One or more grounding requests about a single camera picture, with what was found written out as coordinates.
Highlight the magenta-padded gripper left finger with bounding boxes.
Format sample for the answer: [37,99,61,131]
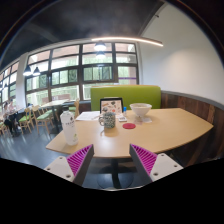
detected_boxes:
[43,143,95,187]

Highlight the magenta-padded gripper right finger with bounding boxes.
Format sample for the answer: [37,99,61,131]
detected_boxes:
[129,143,184,186]

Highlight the clear plastic water bottle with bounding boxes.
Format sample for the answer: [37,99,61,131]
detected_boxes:
[59,105,79,147]

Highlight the flat round red coaster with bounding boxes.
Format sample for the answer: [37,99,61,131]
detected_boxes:
[122,122,137,130]

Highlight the wooden chairs with green seats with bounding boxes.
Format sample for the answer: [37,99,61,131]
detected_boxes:
[0,98,81,136]

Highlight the white paper sheets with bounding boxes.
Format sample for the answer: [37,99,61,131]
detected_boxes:
[75,110,101,122]

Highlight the white footed bowl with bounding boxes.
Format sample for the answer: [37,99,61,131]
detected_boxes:
[129,102,153,118]

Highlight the wooden dining table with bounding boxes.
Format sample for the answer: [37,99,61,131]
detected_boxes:
[39,99,73,134]

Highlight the green speckled white mug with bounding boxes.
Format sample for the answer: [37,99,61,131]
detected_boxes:
[98,111,117,129]

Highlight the green upholstered bench backrest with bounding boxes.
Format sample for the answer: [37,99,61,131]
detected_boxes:
[90,84,162,112]

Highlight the person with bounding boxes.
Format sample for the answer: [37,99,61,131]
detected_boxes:
[2,99,23,137]

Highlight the sticker-covered black tablet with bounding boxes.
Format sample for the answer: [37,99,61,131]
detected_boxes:
[99,97,125,116]

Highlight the large black-framed window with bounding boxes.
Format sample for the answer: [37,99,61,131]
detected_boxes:
[0,41,139,113]

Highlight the black pendant lamps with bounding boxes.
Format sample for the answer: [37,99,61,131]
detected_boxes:
[22,40,108,78]

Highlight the curved linear ceiling light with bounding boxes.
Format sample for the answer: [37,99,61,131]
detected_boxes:
[90,35,165,48]

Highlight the black table pedestal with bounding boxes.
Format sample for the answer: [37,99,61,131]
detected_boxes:
[97,157,134,190]

